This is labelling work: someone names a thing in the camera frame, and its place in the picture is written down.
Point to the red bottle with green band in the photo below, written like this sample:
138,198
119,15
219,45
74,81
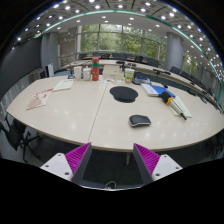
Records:
95,71

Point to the black swivel chair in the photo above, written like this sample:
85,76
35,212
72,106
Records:
13,135

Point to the dark office chairs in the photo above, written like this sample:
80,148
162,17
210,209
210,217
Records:
175,70

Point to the beige cardboard box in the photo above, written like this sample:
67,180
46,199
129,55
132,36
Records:
112,72

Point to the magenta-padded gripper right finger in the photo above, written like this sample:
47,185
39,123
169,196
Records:
163,165

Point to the ceiling lights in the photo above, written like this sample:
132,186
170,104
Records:
97,6

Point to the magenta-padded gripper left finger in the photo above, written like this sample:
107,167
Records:
60,165

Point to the white printed booklet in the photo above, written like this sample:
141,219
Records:
63,85

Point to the black computer mouse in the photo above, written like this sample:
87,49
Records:
140,120

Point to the black mouse pad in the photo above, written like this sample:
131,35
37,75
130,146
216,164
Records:
123,94

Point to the white paper cup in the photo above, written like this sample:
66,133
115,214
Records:
77,73

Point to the colourful printed leaflet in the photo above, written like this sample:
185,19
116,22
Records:
111,81

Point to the dark desk phone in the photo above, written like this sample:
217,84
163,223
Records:
141,79

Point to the white lidded mug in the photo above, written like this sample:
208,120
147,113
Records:
87,74

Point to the green-printed drink cup with straw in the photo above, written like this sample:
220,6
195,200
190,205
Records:
129,76

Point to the blue and white book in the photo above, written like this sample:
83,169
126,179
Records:
155,90

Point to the white paper sheet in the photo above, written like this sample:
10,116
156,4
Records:
185,108

